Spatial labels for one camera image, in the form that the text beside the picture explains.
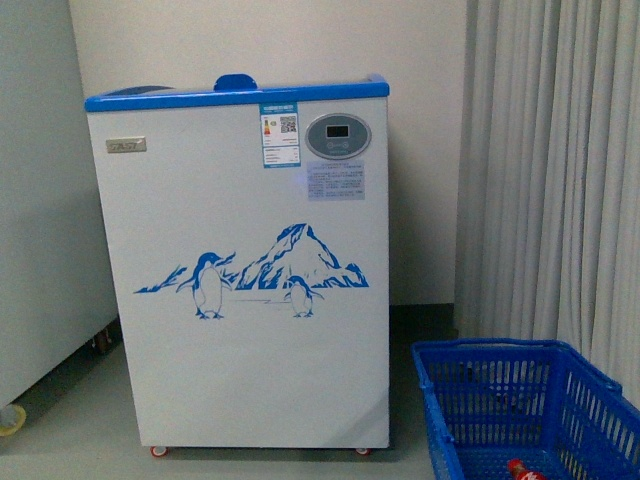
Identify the grey tall cabinet fridge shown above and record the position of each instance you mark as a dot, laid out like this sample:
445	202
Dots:
56	283

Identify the red capped drink bottle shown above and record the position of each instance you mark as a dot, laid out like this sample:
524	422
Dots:
519	471

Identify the grey text notice sticker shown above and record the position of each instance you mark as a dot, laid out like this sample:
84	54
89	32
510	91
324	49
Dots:
342	180

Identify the white chest freezer blue rim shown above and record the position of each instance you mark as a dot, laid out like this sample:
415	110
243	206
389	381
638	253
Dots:
251	316

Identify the grey oval control panel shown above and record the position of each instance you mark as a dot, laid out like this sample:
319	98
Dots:
338	136

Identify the blue energy label sticker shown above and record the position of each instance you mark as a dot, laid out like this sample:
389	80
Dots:
280	135

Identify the silver brand nameplate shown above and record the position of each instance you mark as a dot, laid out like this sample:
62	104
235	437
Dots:
126	145

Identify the white pleated curtain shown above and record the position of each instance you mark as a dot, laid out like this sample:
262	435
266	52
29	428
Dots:
548	203

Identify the blue plastic shopping basket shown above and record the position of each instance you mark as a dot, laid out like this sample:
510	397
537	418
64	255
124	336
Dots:
488	401

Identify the dark rear cabinet caster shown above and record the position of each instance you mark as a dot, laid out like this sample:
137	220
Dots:
102	341

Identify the red left freezer caster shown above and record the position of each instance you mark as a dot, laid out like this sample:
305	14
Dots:
159	451

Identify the yellow taped cabinet caster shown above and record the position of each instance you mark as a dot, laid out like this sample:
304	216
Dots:
13	418

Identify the blue freezer lid handle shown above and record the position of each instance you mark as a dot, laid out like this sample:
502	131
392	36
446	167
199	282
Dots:
235	82

